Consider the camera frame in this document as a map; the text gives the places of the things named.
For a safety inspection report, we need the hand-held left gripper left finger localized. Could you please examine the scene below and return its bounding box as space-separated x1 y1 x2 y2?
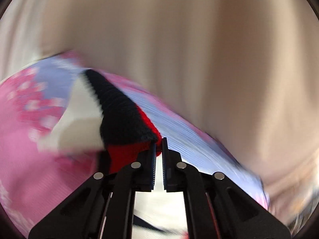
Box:
29 139 157 239

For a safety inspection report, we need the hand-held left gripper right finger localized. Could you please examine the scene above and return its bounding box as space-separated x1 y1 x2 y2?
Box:
162 137 291 239

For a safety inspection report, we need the white black red knit sweater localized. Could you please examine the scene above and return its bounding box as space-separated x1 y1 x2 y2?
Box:
37 69 162 175

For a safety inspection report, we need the beige curtain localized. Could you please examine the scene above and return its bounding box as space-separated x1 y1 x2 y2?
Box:
0 0 319 229

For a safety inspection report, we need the pink blue floral bedsheet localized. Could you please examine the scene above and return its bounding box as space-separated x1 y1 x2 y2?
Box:
0 50 271 239

